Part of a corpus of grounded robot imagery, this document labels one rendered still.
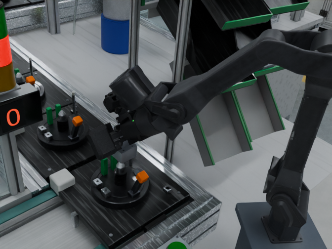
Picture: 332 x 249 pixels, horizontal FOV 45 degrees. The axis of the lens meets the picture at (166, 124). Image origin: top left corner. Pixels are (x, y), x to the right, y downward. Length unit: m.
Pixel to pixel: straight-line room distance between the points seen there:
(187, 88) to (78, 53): 1.19
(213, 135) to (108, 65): 0.77
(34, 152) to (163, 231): 0.40
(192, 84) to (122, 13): 1.11
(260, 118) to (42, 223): 0.65
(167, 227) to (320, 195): 0.52
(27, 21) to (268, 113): 1.25
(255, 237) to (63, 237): 0.42
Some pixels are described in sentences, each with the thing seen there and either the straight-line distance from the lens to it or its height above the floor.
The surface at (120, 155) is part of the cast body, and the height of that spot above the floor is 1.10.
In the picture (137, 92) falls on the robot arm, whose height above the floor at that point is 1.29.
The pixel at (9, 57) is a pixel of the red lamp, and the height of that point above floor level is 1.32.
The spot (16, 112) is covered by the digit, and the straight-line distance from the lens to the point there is 0.82.
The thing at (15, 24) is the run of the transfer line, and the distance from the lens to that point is 2.01.
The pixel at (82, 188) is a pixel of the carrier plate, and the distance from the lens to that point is 0.98.
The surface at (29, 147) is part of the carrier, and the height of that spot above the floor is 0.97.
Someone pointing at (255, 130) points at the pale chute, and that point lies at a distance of 1.16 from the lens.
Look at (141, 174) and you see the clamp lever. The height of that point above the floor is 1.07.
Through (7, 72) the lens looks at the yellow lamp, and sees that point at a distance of 0.77.
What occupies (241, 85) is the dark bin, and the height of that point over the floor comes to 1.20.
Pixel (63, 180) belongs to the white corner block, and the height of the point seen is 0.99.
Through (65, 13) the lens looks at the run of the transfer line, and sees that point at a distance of 2.12.
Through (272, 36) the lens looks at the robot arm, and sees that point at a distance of 0.61.
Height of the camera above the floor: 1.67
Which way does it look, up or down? 36 degrees down
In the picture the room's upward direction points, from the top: 6 degrees clockwise
